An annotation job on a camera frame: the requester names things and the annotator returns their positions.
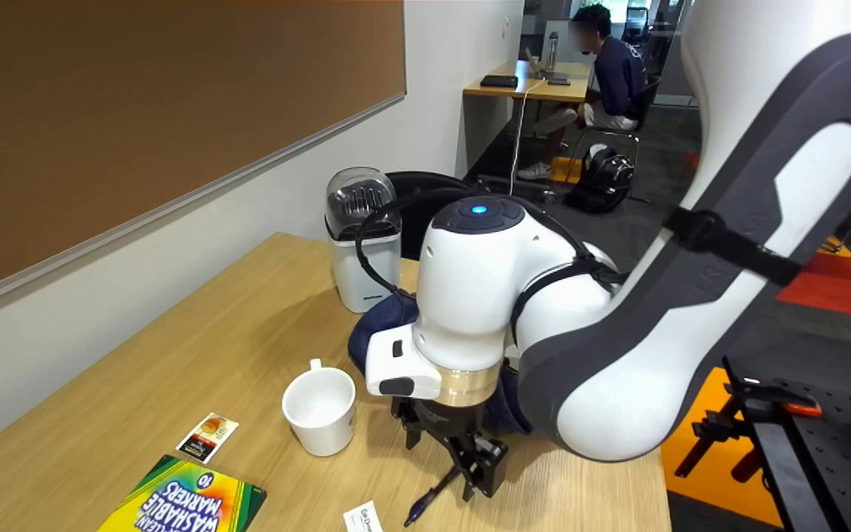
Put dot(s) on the background wooden desk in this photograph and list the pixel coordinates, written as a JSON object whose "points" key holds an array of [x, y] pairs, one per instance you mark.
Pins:
{"points": [[517, 82]]}

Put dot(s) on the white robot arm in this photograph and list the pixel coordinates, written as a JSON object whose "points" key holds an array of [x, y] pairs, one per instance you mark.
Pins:
{"points": [[607, 360]]}

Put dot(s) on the seated person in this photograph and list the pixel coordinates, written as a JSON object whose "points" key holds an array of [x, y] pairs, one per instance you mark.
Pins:
{"points": [[616, 95]]}

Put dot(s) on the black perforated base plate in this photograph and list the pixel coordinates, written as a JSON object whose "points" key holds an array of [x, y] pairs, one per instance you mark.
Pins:
{"points": [[805, 463]]}

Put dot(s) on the cork bulletin board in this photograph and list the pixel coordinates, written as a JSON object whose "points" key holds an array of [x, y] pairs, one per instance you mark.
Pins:
{"points": [[118, 107]]}

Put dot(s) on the green crayola marker box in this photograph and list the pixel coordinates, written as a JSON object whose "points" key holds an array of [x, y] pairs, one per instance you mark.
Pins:
{"points": [[180, 494]]}

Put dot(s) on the blue cloth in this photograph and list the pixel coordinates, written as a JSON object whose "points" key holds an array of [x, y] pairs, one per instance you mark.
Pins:
{"points": [[500, 408]]}

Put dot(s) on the small white card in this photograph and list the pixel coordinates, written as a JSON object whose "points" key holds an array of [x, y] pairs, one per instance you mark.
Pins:
{"points": [[362, 519]]}

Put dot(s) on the white mug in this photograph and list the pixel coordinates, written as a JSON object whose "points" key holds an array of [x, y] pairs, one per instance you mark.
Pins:
{"points": [[321, 408]]}

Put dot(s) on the small photo card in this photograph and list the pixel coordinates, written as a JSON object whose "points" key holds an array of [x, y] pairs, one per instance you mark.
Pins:
{"points": [[207, 436]]}

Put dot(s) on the orange black clamp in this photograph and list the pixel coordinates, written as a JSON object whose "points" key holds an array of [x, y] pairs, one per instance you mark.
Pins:
{"points": [[745, 407]]}

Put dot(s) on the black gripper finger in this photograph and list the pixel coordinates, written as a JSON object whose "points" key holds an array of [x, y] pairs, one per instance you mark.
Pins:
{"points": [[468, 487], [421, 506]]}

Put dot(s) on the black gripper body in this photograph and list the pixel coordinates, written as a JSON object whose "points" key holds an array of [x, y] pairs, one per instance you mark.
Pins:
{"points": [[460, 432]]}

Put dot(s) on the black helmet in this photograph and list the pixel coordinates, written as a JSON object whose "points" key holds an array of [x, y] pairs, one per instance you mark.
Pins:
{"points": [[603, 182]]}

